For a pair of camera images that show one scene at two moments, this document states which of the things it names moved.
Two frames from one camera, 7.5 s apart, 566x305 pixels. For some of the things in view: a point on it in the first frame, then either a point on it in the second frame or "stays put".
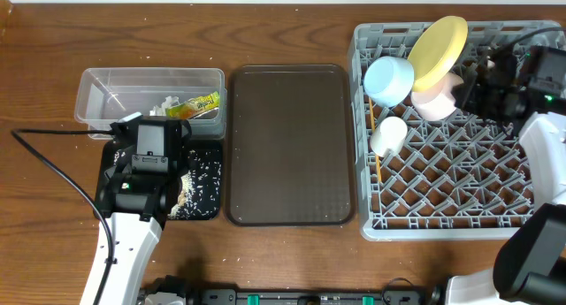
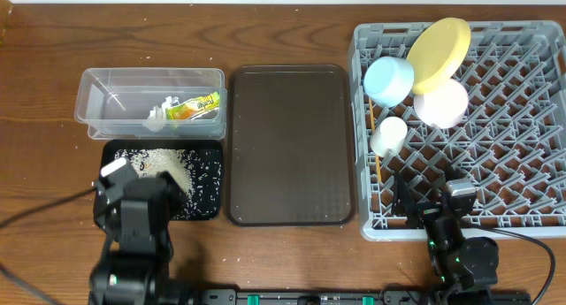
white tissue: (169, 102) stays put
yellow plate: (436, 51) stays put
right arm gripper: (476, 93) to (428, 211)
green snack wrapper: (193, 106) stays put
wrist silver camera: (545, 70) to (460, 187)
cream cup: (388, 137) stays put
